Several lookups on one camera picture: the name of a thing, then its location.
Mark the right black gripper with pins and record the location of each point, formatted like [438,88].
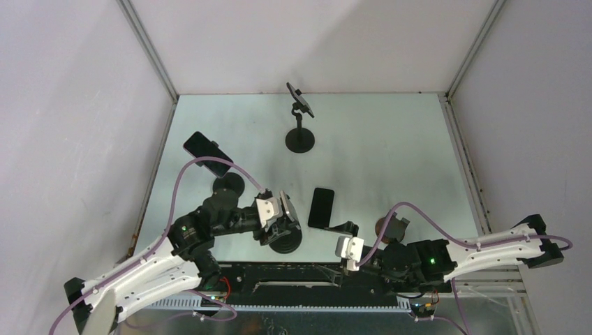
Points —
[338,278]

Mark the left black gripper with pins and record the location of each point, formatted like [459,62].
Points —
[273,233]

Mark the teal blue phone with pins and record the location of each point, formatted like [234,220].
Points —
[321,208]

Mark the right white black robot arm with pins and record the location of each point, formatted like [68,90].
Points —
[429,265]

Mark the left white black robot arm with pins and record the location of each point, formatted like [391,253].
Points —
[181,260]

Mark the brown base phone stand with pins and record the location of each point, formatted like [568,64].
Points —
[395,231]

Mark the left small circuit board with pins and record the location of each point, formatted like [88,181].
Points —
[210,302]

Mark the small circuit board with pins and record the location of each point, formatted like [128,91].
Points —
[423,311]
[210,302]

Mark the right small circuit board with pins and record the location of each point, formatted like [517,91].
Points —
[423,311]

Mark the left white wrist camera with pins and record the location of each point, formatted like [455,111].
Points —
[269,211]

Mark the black front mounting rail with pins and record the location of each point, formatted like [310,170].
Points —
[321,285]

